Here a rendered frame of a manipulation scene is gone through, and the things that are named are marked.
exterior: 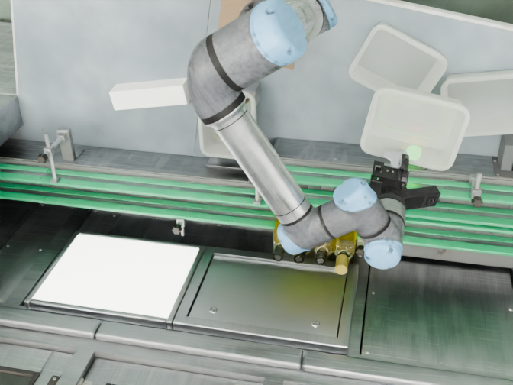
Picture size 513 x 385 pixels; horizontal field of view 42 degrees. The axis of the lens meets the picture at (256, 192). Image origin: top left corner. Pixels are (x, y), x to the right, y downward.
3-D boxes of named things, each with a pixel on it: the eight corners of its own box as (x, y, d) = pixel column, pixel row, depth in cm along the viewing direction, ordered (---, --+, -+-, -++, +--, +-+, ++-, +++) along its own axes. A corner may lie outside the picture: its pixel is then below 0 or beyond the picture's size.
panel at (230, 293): (77, 237, 216) (25, 308, 188) (75, 229, 214) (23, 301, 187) (358, 271, 200) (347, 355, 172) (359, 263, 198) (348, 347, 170)
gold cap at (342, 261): (336, 253, 180) (333, 263, 177) (349, 254, 180) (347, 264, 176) (336, 264, 182) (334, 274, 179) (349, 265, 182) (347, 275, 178)
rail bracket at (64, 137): (72, 153, 223) (40, 189, 204) (63, 108, 214) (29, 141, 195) (85, 154, 222) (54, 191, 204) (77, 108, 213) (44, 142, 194)
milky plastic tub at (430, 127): (377, 72, 159) (375, 86, 152) (471, 93, 158) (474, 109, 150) (359, 135, 169) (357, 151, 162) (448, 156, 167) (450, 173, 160)
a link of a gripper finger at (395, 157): (385, 137, 161) (382, 161, 154) (410, 142, 160) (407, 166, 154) (382, 147, 163) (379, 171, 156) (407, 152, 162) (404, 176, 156)
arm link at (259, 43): (269, 6, 167) (197, 39, 118) (322, -26, 161) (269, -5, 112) (293, 49, 169) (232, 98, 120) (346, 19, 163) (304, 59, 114)
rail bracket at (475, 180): (466, 180, 188) (468, 207, 177) (470, 157, 184) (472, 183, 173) (481, 182, 187) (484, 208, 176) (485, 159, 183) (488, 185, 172)
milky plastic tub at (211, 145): (208, 142, 213) (200, 156, 206) (204, 76, 201) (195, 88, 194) (261, 147, 210) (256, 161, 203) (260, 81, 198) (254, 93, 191)
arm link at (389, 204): (408, 214, 141) (399, 240, 147) (410, 199, 145) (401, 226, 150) (372, 205, 142) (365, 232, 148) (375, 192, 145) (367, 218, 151)
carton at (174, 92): (116, 84, 209) (108, 92, 204) (188, 77, 203) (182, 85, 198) (121, 101, 212) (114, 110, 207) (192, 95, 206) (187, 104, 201)
